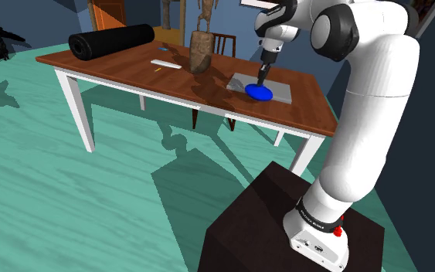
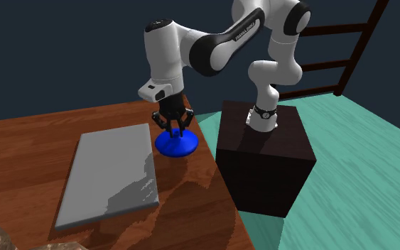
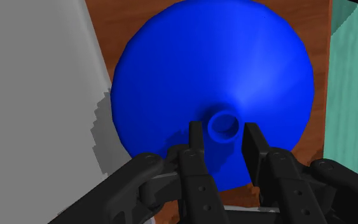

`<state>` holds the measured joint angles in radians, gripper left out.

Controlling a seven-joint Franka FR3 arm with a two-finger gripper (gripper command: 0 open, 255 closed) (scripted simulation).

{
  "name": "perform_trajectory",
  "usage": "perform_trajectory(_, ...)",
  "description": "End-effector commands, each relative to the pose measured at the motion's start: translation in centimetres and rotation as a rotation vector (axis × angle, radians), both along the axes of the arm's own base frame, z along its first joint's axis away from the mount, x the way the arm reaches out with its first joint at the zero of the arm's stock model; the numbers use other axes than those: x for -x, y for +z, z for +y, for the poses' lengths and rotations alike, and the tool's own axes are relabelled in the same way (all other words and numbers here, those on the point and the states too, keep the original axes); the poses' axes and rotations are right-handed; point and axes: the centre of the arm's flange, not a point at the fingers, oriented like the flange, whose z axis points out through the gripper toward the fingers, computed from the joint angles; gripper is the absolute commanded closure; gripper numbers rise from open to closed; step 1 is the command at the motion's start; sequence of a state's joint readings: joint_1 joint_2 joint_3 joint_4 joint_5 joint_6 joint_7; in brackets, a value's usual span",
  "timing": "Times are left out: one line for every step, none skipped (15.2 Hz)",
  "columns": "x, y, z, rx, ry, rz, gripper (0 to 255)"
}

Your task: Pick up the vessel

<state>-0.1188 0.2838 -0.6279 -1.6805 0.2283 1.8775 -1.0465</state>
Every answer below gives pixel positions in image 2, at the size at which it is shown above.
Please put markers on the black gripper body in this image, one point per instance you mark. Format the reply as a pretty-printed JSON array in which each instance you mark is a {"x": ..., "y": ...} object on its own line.
[{"x": 172, "y": 105}]

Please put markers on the dark wooden ladder frame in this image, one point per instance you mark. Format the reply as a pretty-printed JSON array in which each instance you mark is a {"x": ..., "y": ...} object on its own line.
[{"x": 359, "y": 45}]

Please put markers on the blue dome lid with knob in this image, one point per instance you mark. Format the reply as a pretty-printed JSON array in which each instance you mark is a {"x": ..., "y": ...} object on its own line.
[{"x": 177, "y": 147}]

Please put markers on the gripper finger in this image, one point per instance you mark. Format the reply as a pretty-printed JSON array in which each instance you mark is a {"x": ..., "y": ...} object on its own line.
[
  {"x": 187, "y": 119},
  {"x": 161, "y": 122}
]

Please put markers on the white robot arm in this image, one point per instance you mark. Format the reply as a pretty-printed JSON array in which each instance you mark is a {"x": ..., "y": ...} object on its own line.
[{"x": 165, "y": 52}]

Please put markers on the grey flat board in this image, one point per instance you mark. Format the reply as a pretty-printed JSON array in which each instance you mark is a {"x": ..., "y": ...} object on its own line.
[{"x": 109, "y": 166}]

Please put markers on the brown wooden table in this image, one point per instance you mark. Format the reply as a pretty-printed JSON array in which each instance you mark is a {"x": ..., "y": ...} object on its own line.
[{"x": 19, "y": 149}]

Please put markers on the dark robot stand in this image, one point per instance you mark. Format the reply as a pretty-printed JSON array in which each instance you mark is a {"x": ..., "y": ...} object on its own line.
[{"x": 265, "y": 173}]

